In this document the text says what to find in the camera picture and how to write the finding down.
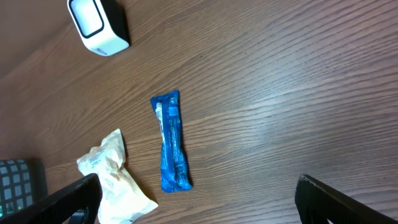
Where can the white barcode scanner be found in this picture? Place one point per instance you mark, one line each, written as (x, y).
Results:
(101, 25)

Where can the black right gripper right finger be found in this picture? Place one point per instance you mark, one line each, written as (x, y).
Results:
(317, 202)

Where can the beige paper pouch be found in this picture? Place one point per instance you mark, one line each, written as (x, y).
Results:
(122, 199)

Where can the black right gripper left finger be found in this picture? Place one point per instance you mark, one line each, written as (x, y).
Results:
(76, 203)

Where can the grey plastic mesh basket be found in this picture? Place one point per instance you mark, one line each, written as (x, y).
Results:
(22, 184)

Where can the blue snack bar wrapper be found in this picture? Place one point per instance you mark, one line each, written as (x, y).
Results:
(173, 161)

